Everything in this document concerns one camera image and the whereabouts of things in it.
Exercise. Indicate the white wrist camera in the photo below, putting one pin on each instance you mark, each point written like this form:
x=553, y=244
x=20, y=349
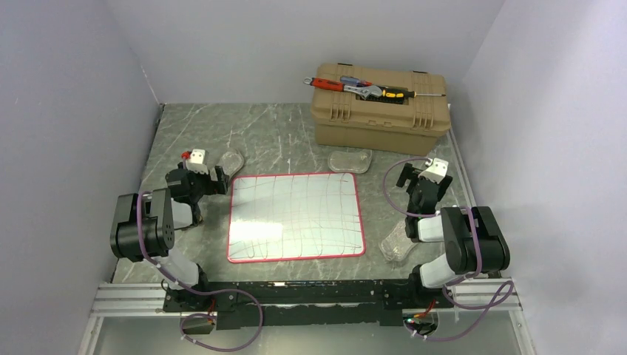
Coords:
x=436, y=170
x=195, y=161

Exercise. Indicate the yellow black screwdriver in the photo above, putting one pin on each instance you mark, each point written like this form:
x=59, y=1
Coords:
x=402, y=93

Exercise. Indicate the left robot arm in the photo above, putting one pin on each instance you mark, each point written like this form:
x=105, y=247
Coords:
x=144, y=224

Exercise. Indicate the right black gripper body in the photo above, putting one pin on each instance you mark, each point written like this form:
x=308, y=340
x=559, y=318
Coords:
x=409, y=173

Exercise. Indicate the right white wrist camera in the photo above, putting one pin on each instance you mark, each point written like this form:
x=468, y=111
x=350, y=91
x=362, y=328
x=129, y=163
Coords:
x=436, y=170

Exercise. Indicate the blue red screwdriver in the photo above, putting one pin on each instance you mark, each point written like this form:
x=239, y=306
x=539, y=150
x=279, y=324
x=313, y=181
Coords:
x=354, y=82

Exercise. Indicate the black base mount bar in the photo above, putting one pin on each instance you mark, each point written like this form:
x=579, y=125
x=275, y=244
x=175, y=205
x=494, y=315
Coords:
x=237, y=305

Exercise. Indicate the red framed whiteboard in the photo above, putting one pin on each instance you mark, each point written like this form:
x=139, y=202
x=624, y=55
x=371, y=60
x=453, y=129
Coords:
x=287, y=217

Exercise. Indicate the tan plastic toolbox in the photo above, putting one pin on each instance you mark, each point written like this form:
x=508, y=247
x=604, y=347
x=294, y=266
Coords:
x=409, y=126

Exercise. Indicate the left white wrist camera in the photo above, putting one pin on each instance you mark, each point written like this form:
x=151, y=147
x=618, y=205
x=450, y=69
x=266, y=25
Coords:
x=195, y=161

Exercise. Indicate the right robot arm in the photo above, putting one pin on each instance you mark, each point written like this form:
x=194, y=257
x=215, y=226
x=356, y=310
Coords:
x=472, y=239

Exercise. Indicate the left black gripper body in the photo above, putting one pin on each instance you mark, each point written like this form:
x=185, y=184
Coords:
x=202, y=184

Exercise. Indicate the aluminium rail frame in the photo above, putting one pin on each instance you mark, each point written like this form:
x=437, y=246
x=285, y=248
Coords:
x=146, y=300

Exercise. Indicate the red handled adjustable wrench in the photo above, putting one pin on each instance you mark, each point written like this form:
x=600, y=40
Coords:
x=364, y=92

